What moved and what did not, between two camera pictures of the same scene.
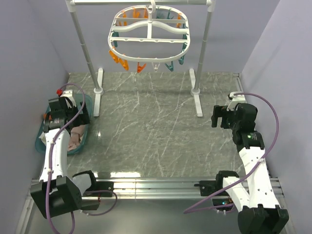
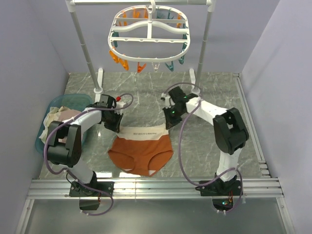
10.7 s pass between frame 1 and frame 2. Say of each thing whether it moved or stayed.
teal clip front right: stayed
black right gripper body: moved
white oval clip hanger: stayed
